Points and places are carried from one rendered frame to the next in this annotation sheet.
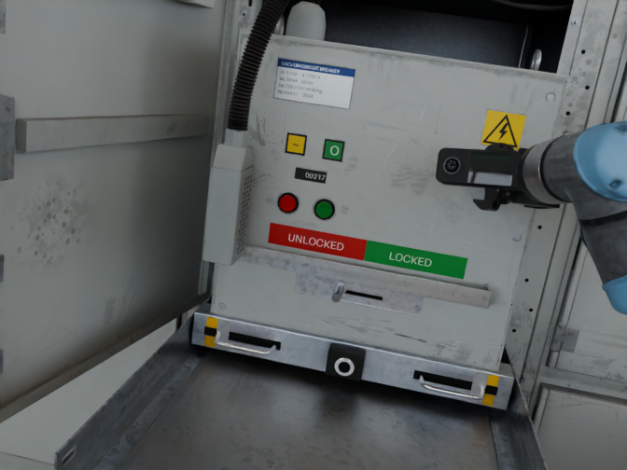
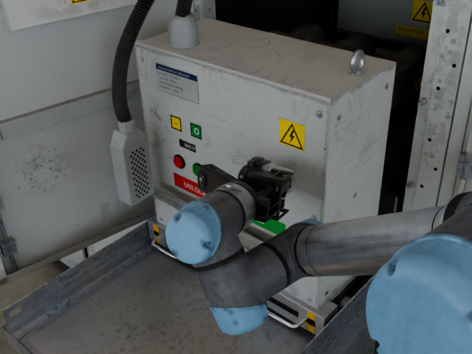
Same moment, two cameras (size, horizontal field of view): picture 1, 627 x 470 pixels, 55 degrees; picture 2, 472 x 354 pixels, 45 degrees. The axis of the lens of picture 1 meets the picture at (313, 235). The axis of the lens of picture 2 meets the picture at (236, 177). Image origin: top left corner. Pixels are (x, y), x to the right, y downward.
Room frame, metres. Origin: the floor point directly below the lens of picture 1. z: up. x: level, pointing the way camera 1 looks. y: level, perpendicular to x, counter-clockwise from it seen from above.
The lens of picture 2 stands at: (0.12, -0.68, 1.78)
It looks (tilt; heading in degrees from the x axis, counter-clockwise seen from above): 32 degrees down; 35
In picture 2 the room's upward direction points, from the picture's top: 2 degrees counter-clockwise
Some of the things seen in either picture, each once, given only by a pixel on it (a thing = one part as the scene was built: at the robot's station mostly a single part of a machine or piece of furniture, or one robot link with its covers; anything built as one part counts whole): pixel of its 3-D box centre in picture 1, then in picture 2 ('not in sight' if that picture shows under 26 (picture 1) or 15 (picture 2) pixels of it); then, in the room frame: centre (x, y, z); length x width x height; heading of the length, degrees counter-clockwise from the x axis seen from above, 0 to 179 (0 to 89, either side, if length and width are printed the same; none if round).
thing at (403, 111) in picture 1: (371, 212); (223, 178); (0.93, -0.09, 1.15); 0.48 x 0.01 x 0.48; 82
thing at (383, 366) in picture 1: (347, 353); (232, 267); (0.95, -0.09, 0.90); 0.54 x 0.05 x 0.06; 82
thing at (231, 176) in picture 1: (229, 202); (133, 163); (0.89, 0.13, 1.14); 0.08 x 0.05 x 0.17; 172
